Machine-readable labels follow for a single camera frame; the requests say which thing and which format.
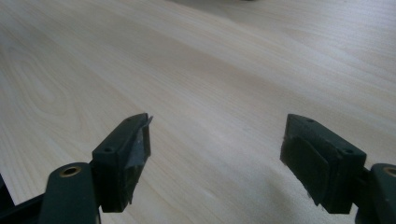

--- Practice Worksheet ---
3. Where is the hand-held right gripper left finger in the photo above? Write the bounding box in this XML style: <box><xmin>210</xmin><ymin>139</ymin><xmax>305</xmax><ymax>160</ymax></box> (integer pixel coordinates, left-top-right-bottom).
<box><xmin>92</xmin><ymin>112</ymin><xmax>154</xmax><ymax>214</ymax></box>

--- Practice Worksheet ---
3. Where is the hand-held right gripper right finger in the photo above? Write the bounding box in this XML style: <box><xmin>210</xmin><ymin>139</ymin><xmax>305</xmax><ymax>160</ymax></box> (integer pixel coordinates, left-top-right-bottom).
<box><xmin>279</xmin><ymin>113</ymin><xmax>368</xmax><ymax>215</ymax></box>

